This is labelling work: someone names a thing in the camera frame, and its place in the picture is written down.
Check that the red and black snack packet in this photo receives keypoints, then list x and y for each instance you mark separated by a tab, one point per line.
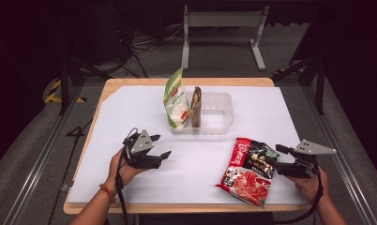
250	178

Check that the grey metal stand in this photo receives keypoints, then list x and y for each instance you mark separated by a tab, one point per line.
222	19

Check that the aluminium floor rail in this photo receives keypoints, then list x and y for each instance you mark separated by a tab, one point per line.
36	175
343	156

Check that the translucent plastic container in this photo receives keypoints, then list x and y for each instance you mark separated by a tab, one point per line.
219	115

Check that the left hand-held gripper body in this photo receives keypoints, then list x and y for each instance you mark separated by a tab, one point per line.
142	146

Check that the gold foil snack packet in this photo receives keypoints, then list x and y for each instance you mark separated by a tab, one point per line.
196	106

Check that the person's left hand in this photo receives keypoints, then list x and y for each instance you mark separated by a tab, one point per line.
127	175

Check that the green and white snack packet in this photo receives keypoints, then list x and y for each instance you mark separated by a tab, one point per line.
176	103

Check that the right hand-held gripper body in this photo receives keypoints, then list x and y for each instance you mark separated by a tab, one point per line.
305	156

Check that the person's right hand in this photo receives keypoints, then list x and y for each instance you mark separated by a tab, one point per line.
308	187

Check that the black stand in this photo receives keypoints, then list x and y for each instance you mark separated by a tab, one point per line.
318	84
67	84

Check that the yellow and black hazard tape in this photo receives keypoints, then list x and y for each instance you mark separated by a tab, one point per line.
52	93

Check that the wooden table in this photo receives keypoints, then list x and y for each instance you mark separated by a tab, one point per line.
130	82

